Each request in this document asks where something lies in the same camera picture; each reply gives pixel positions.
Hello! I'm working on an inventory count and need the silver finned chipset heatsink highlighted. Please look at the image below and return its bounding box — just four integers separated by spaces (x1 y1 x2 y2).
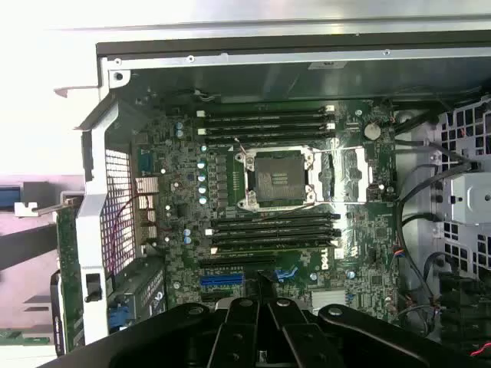
311 290 346 310

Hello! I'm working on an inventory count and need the blue expansion slot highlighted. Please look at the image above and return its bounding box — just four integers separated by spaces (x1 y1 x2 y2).
199 272 246 288

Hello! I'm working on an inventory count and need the long black expansion slot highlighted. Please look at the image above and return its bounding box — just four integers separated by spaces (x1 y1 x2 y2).
198 257 276 270

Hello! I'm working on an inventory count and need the green RAM stick white label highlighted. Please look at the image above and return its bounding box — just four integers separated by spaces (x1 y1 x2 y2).
214 248 334 258

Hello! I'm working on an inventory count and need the green motherboard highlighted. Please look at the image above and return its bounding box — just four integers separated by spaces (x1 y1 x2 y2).
130 97 400 330

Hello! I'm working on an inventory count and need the blue plastic latch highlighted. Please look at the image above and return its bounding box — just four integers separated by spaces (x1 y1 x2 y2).
109 304 130 331

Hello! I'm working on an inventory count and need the CPU socket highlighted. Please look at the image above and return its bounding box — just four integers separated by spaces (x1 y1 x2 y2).
234 148 319 211

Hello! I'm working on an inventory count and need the small silver finned heatsink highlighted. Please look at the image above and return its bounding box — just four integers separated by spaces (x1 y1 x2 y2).
134 177 160 192

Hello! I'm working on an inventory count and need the black open PC case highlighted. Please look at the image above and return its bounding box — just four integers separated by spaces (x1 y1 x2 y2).
53 32 491 368

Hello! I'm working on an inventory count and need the silver socket cover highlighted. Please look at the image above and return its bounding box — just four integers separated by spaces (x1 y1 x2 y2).
310 146 375 203

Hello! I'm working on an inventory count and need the perforated metal drive cage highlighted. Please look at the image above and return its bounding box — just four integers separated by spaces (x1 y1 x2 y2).
433 95 491 284

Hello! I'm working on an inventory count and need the hard disk drive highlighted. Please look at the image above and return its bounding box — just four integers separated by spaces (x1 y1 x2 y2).
0 182 53 202

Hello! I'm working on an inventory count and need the black cable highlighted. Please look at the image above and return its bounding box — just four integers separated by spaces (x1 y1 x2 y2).
394 138 480 172
395 168 467 254

